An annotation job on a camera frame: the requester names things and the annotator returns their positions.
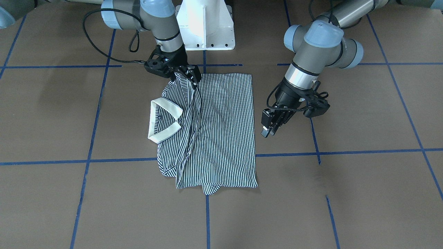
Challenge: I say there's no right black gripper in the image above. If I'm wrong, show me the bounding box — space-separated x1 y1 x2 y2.
158 45 201 90

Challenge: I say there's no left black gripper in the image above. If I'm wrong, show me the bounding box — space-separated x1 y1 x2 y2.
261 78 306 138

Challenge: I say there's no striped polo shirt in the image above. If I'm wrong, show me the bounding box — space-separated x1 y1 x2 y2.
148 73 258 195

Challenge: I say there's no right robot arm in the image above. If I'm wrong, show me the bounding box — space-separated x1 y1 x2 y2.
82 0 201 88

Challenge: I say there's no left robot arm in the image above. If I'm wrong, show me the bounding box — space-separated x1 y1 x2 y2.
261 0 442 137

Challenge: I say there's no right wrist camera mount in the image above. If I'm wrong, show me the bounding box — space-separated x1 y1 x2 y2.
144 46 170 78

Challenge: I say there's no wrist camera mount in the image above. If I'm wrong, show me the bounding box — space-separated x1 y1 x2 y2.
301 80 330 118
144 46 170 78

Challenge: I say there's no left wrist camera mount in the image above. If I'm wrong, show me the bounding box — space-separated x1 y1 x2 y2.
301 80 330 118

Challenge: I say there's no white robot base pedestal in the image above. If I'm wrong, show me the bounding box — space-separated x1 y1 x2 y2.
175 0 236 51

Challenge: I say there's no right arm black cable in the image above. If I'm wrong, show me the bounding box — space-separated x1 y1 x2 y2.
82 8 147 64

